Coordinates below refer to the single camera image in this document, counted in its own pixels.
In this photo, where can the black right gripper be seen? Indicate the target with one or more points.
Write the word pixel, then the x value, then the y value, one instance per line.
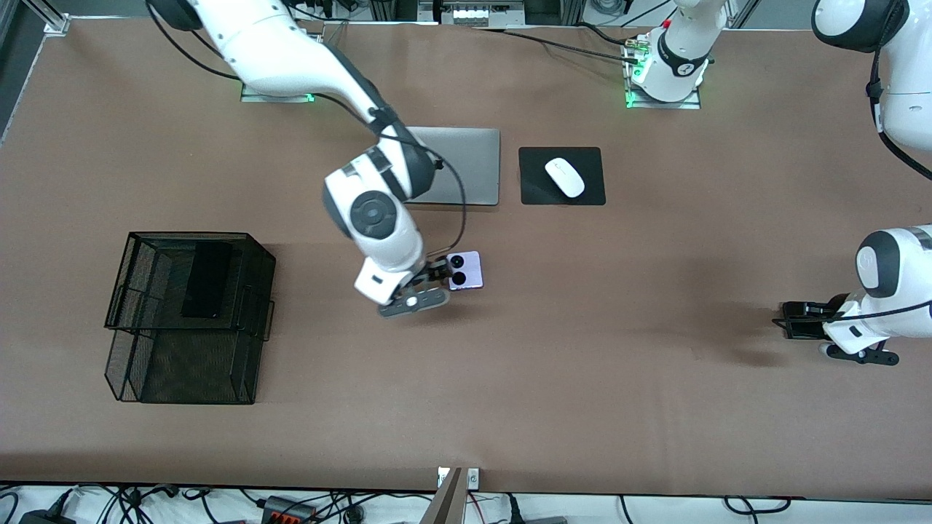
pixel 431 274

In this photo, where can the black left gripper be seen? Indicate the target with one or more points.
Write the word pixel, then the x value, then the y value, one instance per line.
pixel 828 313

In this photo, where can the purple flip phone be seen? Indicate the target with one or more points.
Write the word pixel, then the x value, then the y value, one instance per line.
pixel 470 271

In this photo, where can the long black smartphone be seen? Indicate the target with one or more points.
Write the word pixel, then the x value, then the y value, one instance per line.
pixel 207 280

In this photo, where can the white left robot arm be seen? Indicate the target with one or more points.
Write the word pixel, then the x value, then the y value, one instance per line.
pixel 895 262

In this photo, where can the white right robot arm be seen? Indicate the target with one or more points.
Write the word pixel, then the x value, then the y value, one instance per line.
pixel 291 51

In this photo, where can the silver closed laptop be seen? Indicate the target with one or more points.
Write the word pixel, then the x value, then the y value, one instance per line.
pixel 473 167

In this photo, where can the black mouse pad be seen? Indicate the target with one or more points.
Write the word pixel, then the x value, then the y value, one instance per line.
pixel 539 185

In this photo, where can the white computer mouse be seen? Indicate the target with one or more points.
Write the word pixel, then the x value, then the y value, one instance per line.
pixel 565 177

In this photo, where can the white connector box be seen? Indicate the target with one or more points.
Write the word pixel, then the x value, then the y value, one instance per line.
pixel 477 12

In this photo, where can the black orange power strip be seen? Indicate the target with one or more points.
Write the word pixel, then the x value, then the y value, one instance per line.
pixel 289 509

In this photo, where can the black mesh two-tier tray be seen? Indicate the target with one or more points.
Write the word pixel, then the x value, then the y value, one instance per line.
pixel 145 364

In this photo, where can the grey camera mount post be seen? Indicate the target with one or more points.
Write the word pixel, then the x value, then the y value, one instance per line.
pixel 448 502

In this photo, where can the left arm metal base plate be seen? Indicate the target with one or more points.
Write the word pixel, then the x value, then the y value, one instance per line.
pixel 688 103

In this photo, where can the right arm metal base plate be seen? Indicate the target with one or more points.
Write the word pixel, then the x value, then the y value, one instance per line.
pixel 277 96

